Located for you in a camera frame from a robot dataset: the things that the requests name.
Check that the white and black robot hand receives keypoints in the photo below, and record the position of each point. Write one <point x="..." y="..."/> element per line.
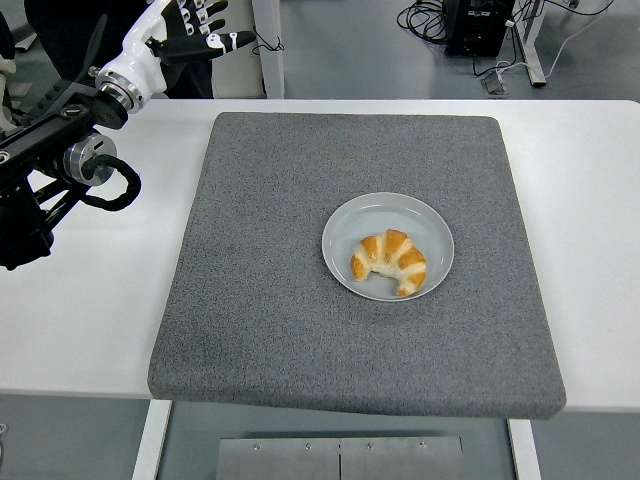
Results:
<point x="140" y="50"/>

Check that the golden croissant bread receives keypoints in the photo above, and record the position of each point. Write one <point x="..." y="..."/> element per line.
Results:
<point x="395" y="255"/>

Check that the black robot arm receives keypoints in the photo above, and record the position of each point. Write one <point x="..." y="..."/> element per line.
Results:
<point x="30" y="140"/>

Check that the round grey plate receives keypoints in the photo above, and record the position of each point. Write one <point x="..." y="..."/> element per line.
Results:
<point x="350" y="220"/>

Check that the grey metal plate with screws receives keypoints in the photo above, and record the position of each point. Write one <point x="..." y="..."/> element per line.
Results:
<point x="340" y="460"/>

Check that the person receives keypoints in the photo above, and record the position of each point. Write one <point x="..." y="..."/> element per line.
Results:
<point x="55" y="35"/>

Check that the white upright desk column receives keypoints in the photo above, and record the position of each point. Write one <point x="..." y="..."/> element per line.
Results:
<point x="272" y="70"/>

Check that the grey fabric mat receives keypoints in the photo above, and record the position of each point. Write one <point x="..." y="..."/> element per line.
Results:
<point x="300" y="325"/>

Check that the black computer case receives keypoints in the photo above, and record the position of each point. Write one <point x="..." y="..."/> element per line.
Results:
<point x="475" y="30"/>

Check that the small grey floor pedal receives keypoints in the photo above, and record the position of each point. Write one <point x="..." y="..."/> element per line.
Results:
<point x="495" y="84"/>

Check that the white table leg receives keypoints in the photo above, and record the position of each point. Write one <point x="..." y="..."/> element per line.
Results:
<point x="150" y="440"/>
<point x="525" y="450"/>

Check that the white desk leg with foot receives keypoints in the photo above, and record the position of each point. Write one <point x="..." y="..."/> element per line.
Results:
<point x="531" y="55"/>

